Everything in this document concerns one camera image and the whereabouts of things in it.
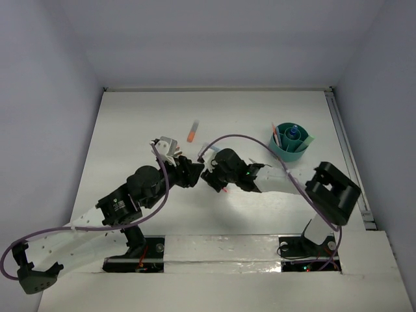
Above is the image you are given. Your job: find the orange thin pen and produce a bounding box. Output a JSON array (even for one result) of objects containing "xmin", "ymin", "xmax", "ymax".
[{"xmin": 271, "ymin": 122, "xmax": 280, "ymax": 146}]

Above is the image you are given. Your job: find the clear bottle blue cap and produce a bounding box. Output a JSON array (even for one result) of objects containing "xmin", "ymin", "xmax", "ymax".
[{"xmin": 289, "ymin": 124, "xmax": 298, "ymax": 140}]

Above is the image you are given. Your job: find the green highlighter marker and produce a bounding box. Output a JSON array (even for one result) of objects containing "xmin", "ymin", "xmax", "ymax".
[{"xmin": 302, "ymin": 135, "xmax": 315, "ymax": 148}]

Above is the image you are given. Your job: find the blue highlighter marker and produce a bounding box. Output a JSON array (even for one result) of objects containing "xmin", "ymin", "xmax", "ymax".
[{"xmin": 202, "ymin": 142, "xmax": 221, "ymax": 153}]

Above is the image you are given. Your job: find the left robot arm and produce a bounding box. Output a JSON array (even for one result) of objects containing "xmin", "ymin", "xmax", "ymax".
[{"xmin": 11, "ymin": 155, "xmax": 204, "ymax": 294}]

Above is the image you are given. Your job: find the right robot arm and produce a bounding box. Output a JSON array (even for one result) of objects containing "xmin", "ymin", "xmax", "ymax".
[{"xmin": 198, "ymin": 148, "xmax": 361, "ymax": 255}]

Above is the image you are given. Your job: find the orange highlighter marker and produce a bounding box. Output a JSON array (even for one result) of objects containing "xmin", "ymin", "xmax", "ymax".
[{"xmin": 187, "ymin": 120, "xmax": 199, "ymax": 143}]

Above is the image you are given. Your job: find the teal round organizer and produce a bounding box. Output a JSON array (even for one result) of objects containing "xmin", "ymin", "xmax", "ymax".
[{"xmin": 268, "ymin": 122, "xmax": 310, "ymax": 163}]

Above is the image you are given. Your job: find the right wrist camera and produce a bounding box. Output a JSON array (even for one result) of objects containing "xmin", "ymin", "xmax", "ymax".
[{"xmin": 197, "ymin": 150, "xmax": 216, "ymax": 172}]

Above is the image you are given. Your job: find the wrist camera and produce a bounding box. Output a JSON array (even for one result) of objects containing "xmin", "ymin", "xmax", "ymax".
[
  {"xmin": 150, "ymin": 136, "xmax": 183, "ymax": 166},
  {"xmin": 197, "ymin": 150, "xmax": 216, "ymax": 172}
]

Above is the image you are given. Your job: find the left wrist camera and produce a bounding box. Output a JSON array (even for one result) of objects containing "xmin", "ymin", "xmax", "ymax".
[{"xmin": 150, "ymin": 136, "xmax": 183, "ymax": 166}]

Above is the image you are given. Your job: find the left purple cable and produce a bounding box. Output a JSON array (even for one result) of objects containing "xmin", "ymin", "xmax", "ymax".
[{"xmin": 0, "ymin": 142, "xmax": 170, "ymax": 281}]

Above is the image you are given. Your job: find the purple cable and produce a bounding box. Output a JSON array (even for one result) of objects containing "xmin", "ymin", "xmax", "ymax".
[
  {"xmin": 198, "ymin": 133, "xmax": 343, "ymax": 271},
  {"xmin": 0, "ymin": 142, "xmax": 170, "ymax": 281}
]

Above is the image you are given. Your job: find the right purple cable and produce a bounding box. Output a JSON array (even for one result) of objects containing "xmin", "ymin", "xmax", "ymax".
[{"xmin": 198, "ymin": 133, "xmax": 343, "ymax": 271}]

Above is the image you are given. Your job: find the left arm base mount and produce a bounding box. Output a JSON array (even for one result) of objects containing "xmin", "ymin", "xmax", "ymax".
[{"xmin": 102, "ymin": 226, "xmax": 165, "ymax": 273}]

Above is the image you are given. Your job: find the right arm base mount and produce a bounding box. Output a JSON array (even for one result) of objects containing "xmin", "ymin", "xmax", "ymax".
[{"xmin": 276, "ymin": 234, "xmax": 341, "ymax": 272}]

